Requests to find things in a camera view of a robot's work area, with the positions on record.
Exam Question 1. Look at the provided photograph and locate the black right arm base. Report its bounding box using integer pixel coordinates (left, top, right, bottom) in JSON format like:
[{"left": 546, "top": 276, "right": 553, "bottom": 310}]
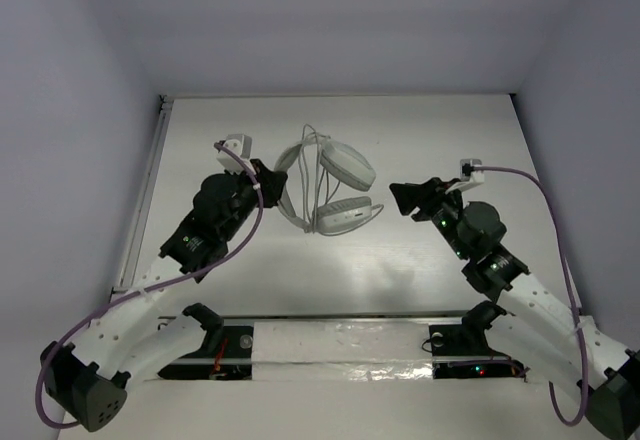
[{"left": 421, "top": 301, "right": 528, "bottom": 380}]

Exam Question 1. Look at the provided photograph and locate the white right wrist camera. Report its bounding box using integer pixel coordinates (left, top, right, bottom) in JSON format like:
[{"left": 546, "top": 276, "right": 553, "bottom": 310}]
[{"left": 446, "top": 159, "right": 485, "bottom": 194}]

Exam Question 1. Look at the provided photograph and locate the white over-ear headphones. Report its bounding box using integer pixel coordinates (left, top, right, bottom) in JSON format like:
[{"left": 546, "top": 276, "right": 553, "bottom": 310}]
[{"left": 274, "top": 133, "right": 384, "bottom": 237}]

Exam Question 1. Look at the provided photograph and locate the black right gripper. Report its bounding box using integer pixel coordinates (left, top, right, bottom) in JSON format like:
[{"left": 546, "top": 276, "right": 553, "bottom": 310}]
[{"left": 390, "top": 176, "right": 470, "bottom": 260}]

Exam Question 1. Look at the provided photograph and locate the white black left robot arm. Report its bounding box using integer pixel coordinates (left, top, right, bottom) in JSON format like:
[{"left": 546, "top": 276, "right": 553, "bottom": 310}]
[{"left": 35, "top": 155, "right": 288, "bottom": 432}]

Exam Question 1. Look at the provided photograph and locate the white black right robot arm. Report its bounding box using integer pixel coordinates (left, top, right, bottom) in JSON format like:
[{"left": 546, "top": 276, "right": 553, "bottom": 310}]
[{"left": 390, "top": 177, "right": 639, "bottom": 439}]

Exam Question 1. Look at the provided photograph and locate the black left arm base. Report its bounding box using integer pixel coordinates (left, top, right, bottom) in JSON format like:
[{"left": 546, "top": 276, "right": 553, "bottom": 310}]
[{"left": 158, "top": 303, "right": 254, "bottom": 381}]

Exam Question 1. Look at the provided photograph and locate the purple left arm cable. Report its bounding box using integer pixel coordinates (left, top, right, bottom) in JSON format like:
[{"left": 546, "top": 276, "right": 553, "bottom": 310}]
[{"left": 35, "top": 142, "right": 265, "bottom": 429}]

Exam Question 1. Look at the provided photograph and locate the white front cover panel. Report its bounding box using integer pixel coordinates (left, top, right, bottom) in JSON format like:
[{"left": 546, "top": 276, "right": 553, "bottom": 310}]
[{"left": 57, "top": 314, "right": 616, "bottom": 440}]

